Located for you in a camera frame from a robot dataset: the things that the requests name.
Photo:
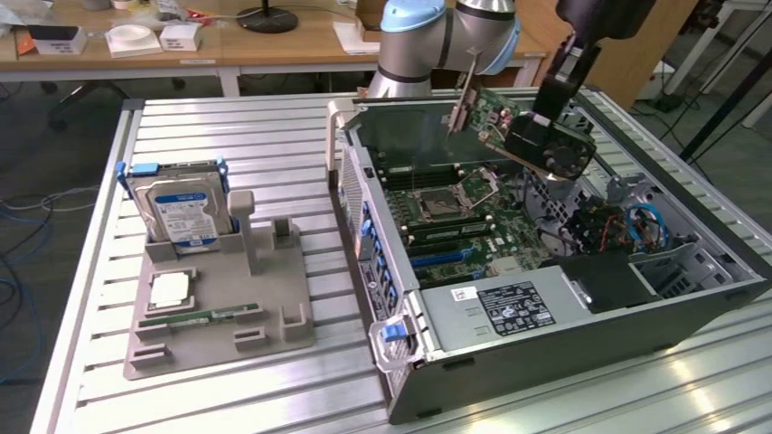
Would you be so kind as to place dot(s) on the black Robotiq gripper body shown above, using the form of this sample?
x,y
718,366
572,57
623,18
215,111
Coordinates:
x,y
603,18

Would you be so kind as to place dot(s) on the green graphics card black fan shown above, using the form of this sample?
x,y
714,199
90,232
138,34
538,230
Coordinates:
x,y
495,117

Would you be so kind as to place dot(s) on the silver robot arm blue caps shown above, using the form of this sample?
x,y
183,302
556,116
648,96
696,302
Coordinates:
x,y
410,45

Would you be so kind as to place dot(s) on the wooden cabinet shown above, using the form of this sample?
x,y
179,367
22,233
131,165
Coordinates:
x,y
627,68

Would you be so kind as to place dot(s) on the white floor device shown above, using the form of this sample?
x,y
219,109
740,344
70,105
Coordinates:
x,y
654,81

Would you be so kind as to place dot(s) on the metal CPU socket cover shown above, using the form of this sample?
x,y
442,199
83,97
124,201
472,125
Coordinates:
x,y
479,181

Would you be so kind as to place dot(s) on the metal disk bay cage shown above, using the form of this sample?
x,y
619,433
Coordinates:
x,y
567,203

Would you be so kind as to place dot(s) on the CPU socket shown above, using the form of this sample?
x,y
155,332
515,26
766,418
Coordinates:
x,y
440,203

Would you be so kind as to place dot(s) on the green motherboard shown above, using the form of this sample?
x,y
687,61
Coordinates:
x,y
512,235

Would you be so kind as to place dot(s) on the cardboard box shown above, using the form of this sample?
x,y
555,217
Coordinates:
x,y
368,13

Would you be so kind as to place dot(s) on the white paper stack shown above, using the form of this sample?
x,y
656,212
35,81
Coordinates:
x,y
352,40

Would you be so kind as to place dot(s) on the installed RAM stick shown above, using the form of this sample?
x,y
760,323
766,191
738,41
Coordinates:
x,y
452,231

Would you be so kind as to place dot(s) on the blue expansion slot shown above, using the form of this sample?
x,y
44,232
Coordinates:
x,y
443,257

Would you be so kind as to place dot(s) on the wooden desk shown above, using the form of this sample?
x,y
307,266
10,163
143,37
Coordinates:
x,y
271,50

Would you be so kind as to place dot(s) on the black lamp base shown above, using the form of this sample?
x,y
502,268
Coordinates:
x,y
268,20

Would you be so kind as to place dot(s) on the grey power supply unit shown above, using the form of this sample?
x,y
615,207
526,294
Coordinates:
x,y
459,325

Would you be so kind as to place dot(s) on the blue case latch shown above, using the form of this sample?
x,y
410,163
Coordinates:
x,y
394,334

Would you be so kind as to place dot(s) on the black open PC case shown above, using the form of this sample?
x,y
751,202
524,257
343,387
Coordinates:
x,y
543,370

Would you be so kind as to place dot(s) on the plain white box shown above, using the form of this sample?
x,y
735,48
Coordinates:
x,y
180,38

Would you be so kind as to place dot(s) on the grey parts rack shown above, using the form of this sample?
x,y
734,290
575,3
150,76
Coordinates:
x,y
271,294

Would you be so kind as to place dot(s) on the hard disk in blue caddy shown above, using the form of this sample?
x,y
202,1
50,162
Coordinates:
x,y
180,212

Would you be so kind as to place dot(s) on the white box round hollow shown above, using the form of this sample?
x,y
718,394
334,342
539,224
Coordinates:
x,y
132,43

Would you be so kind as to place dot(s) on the white tape roll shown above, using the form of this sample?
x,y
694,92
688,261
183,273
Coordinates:
x,y
123,3

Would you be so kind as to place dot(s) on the green RAM stick on rack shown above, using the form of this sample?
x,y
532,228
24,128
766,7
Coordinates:
x,y
199,316

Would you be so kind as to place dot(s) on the grey cup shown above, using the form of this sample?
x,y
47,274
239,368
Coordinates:
x,y
96,3

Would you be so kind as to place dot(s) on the silver CPU chip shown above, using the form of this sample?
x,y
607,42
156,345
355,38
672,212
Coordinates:
x,y
168,289

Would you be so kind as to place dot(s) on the black office chair base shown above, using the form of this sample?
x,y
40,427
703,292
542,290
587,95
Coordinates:
x,y
79,95

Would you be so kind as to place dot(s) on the white box black top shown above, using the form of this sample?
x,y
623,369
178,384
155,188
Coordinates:
x,y
58,45

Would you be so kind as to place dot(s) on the orange packet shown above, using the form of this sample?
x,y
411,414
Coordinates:
x,y
24,45

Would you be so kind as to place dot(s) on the white table frame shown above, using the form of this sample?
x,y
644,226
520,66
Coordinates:
x,y
724,27

